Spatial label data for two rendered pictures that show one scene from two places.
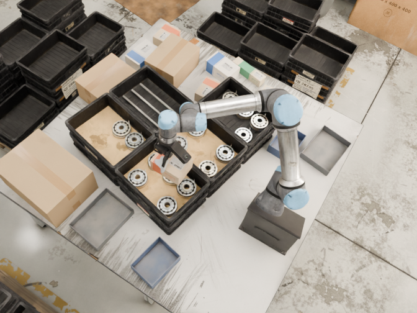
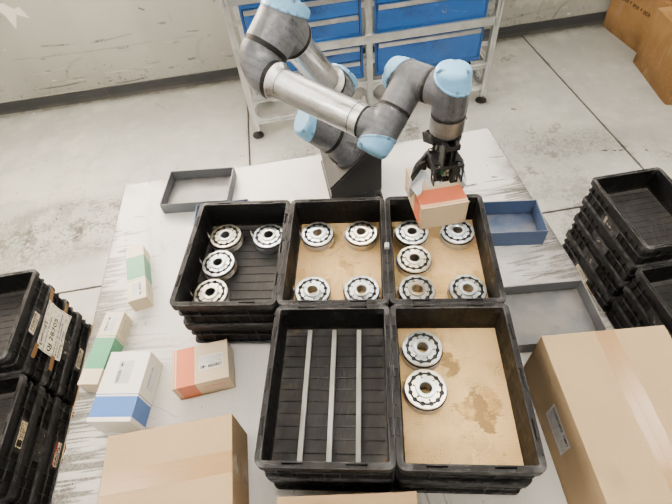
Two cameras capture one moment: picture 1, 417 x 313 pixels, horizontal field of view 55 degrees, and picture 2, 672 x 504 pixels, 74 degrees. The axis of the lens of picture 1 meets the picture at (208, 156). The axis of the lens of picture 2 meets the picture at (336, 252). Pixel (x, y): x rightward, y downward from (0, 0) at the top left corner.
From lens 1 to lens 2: 1.90 m
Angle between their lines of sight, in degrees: 58
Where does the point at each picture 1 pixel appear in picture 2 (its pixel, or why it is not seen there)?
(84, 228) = (581, 327)
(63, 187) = (612, 345)
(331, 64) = not seen: outside the picture
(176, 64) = (193, 437)
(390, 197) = not seen: hidden behind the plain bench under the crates
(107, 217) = (536, 318)
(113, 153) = (471, 364)
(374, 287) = not seen: hidden behind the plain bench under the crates
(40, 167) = (645, 415)
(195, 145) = (337, 279)
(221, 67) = (131, 379)
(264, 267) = (396, 158)
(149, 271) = (522, 227)
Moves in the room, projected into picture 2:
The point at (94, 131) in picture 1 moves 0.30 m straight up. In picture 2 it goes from (477, 435) to (505, 383)
